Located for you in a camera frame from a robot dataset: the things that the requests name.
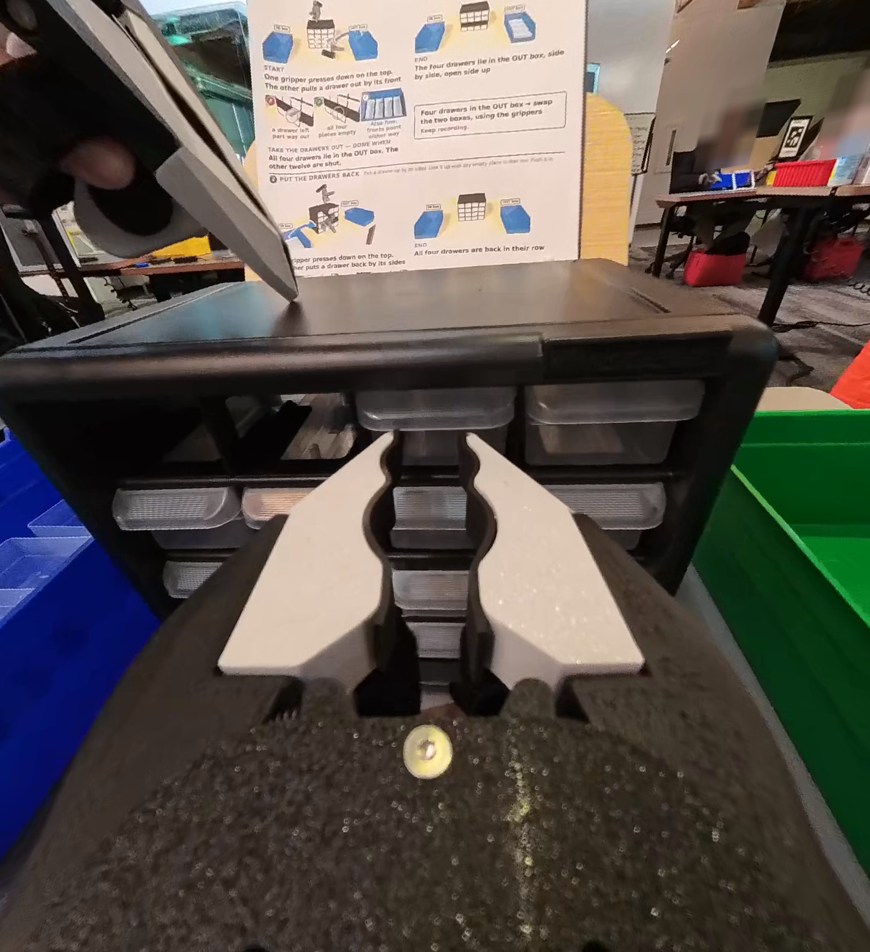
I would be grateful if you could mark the red plastic crate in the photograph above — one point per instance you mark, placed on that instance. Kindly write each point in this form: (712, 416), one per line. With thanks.
(832, 260)
(713, 269)

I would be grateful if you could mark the background work table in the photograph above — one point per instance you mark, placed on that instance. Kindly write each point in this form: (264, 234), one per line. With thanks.
(784, 195)

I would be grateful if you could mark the blue plastic bin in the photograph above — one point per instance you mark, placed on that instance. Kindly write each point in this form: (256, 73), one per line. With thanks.
(33, 706)

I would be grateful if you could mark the white instruction sheet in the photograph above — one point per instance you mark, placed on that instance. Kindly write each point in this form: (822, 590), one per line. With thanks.
(420, 149)

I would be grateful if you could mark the red plastic bin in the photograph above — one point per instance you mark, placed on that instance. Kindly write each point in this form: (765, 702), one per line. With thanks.
(803, 172)

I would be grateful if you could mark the black drawer cabinet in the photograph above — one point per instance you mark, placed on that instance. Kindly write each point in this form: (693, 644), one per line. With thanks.
(442, 297)

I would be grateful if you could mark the green plastic bin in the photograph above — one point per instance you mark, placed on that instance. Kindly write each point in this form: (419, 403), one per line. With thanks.
(814, 595)

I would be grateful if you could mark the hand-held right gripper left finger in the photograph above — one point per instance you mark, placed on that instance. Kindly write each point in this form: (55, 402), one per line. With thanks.
(308, 595)

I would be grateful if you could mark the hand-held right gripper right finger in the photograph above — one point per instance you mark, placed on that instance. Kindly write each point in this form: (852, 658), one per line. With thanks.
(554, 595)

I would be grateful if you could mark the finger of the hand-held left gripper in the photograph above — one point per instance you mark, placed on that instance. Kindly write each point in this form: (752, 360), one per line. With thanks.
(182, 71)
(204, 201)

